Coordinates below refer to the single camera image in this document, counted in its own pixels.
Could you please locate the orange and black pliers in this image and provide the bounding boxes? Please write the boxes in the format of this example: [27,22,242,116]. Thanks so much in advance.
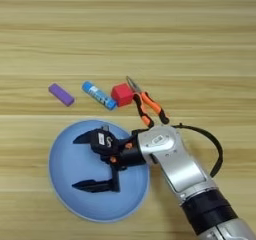
[125,75,170,129]

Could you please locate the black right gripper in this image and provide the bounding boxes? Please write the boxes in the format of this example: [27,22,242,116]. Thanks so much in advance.
[70,130,148,194]

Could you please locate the light blue round plate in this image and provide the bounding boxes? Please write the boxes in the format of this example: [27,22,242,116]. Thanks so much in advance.
[48,118,151,223]

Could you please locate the blue glue stick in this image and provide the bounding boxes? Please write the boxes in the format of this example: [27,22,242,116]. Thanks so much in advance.
[81,80,118,111]

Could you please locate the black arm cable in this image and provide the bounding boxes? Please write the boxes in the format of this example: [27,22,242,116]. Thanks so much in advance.
[171,122,225,179]

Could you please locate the black box with white label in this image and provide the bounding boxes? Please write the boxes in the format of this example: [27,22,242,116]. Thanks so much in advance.
[90,127,118,157]

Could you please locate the red cube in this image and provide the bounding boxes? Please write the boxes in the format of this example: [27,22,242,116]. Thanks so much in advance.
[110,83,136,108]

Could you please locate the purple rectangular block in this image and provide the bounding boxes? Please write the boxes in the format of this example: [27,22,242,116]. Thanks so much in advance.
[48,82,76,107]

